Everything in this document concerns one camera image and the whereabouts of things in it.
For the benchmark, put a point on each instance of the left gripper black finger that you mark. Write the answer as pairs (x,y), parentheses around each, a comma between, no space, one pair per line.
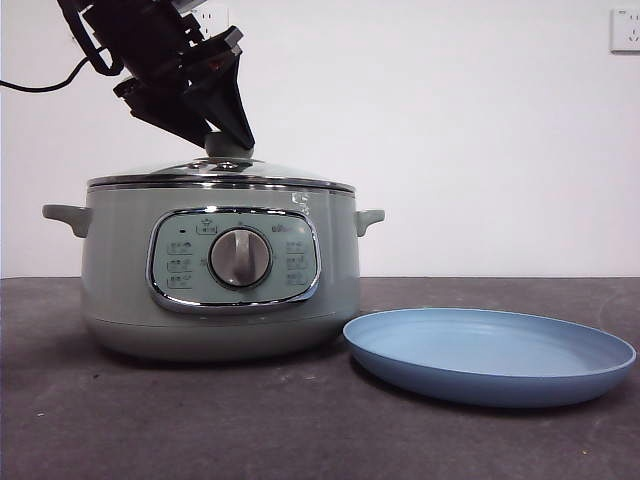
(227,100)
(170,112)

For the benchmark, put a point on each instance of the glass lid with green knob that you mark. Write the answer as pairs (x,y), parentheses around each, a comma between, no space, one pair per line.
(222,145)

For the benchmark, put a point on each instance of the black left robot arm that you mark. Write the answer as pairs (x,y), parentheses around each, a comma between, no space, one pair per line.
(140,40)

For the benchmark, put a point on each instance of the pale green electric steamer pot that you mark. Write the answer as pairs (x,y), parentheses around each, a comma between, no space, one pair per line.
(120,250)

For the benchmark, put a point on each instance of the blue round plate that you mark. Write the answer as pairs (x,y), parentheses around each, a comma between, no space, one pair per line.
(475,350)

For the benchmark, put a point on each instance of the white wall socket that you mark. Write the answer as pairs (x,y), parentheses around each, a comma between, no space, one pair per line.
(627,32)
(217,17)

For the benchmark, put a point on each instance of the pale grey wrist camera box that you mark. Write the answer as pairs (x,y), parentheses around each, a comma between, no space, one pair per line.
(186,5)

